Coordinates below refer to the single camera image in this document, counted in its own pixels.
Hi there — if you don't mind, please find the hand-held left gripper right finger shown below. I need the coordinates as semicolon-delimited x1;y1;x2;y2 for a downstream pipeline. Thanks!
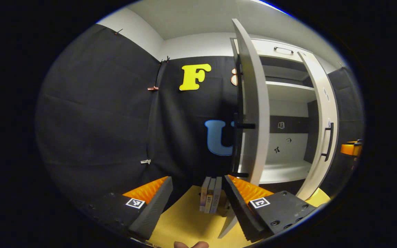
222;175;318;242

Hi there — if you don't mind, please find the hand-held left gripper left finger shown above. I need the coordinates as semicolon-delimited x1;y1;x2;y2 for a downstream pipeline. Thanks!
81;176;174;241

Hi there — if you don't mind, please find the white and grey cabinet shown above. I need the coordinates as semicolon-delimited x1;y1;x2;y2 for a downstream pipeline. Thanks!
230;37;339;195

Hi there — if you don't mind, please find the white cabinet door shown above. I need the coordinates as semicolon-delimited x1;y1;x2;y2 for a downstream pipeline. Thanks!
218;18;271;239
296;51;339;201

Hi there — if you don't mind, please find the beige cabinet drawer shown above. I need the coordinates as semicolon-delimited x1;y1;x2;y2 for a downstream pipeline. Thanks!
250;38;313;63

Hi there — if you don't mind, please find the black door handle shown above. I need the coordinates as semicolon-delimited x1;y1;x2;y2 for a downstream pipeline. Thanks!
232;112;256;178
321;122;334;162

